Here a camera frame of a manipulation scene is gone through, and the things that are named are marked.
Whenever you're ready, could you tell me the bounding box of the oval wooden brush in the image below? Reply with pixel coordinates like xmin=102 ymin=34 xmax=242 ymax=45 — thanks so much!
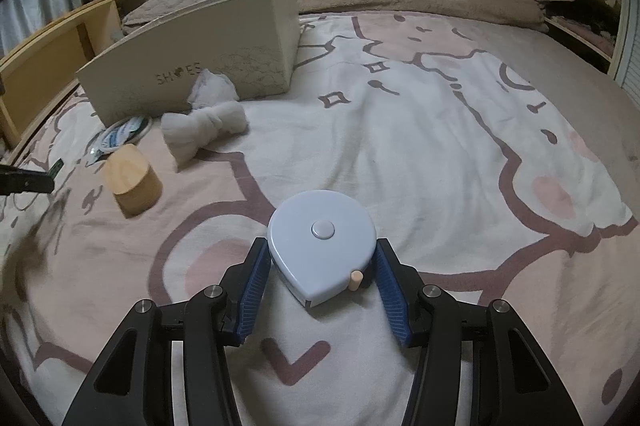
xmin=101 ymin=144 xmax=163 ymax=217

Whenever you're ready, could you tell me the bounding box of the grey curtain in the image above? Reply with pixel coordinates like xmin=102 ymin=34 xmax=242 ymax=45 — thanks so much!
xmin=0 ymin=0 xmax=101 ymax=57

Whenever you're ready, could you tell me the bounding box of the printed cartoon blanket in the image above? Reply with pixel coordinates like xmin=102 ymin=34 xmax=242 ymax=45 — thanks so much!
xmin=0 ymin=11 xmax=640 ymax=426

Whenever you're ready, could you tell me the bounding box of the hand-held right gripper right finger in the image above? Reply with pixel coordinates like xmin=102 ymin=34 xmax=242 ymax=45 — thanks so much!
xmin=372 ymin=238 xmax=583 ymax=426

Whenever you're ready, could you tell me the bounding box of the blue white mask packet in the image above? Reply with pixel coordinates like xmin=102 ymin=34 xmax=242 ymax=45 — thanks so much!
xmin=87 ymin=116 xmax=151 ymax=164

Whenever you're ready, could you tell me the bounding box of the knotted white towel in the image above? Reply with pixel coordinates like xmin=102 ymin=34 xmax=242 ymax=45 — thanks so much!
xmin=161 ymin=100 xmax=249 ymax=167

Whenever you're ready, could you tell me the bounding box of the white louvre door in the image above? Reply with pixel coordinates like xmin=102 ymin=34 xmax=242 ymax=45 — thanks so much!
xmin=612 ymin=0 xmax=640 ymax=92

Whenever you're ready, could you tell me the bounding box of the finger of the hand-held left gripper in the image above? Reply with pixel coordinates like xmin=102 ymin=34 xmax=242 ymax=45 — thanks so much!
xmin=0 ymin=163 xmax=55 ymax=196

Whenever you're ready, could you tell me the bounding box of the white cardboard shoe box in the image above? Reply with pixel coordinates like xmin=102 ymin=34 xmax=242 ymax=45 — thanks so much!
xmin=75 ymin=0 xmax=301 ymax=127

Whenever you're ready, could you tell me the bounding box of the dark clothes pile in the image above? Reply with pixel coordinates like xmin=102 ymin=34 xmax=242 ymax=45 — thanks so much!
xmin=542 ymin=0 xmax=618 ymax=37

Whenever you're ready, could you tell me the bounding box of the wooden shelf unit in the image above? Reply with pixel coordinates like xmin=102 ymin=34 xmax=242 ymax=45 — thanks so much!
xmin=0 ymin=0 xmax=153 ymax=152

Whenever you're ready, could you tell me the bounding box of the white round tape measure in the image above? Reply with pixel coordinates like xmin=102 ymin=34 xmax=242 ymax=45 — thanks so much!
xmin=266 ymin=190 xmax=378 ymax=309

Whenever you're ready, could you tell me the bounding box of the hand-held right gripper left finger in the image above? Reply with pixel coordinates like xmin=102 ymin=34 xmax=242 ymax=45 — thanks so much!
xmin=62 ymin=236 xmax=273 ymax=426

